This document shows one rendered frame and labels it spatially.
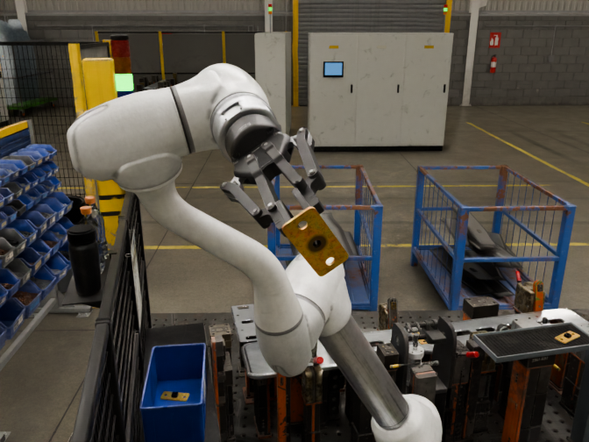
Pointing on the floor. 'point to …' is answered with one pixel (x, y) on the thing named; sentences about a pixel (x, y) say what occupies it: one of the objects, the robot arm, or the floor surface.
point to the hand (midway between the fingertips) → (302, 220)
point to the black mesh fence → (117, 344)
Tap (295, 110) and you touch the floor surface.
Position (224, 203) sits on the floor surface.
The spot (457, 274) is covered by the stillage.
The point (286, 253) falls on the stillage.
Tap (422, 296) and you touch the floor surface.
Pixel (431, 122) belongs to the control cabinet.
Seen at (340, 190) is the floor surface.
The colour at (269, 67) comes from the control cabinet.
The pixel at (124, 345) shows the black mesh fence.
